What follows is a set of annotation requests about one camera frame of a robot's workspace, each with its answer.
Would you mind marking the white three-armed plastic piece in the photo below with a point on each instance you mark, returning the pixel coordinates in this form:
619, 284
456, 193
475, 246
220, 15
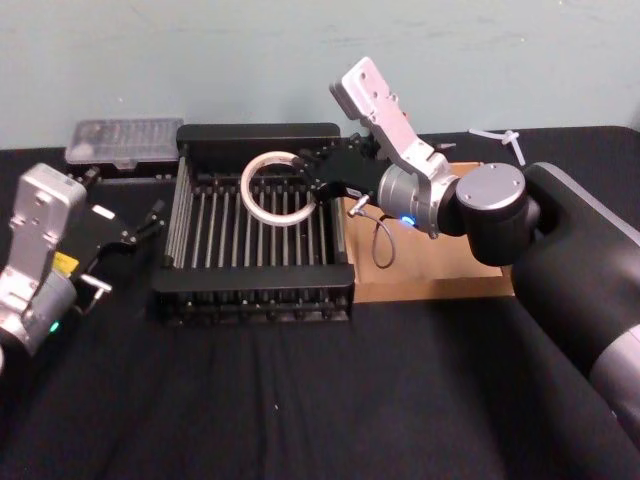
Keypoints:
510, 137

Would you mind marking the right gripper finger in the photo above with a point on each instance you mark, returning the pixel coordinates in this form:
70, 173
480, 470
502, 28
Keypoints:
325, 192
317, 157

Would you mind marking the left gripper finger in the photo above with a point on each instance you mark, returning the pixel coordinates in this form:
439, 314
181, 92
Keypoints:
90, 181
147, 222

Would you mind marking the black rack with steel bars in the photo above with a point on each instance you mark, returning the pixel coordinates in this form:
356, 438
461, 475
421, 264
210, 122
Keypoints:
250, 285

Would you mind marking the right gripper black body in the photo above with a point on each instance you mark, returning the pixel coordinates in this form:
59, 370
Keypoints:
352, 170

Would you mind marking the pale blue-green wall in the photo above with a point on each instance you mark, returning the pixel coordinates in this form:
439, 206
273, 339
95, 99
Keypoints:
200, 60

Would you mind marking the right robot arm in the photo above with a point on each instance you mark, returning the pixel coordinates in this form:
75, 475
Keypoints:
575, 250

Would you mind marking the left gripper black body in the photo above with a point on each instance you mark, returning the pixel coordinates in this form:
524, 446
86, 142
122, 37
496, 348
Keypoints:
95, 235

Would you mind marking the shallow brown cardboard tray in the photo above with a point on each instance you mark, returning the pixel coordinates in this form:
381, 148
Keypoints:
425, 270

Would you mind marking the black table cloth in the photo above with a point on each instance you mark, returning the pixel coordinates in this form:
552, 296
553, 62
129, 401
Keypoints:
300, 400

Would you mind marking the clear plastic case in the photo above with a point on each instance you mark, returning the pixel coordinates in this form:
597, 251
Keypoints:
125, 135

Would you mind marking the roll of white tape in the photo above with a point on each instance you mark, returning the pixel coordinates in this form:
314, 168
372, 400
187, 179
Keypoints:
246, 192

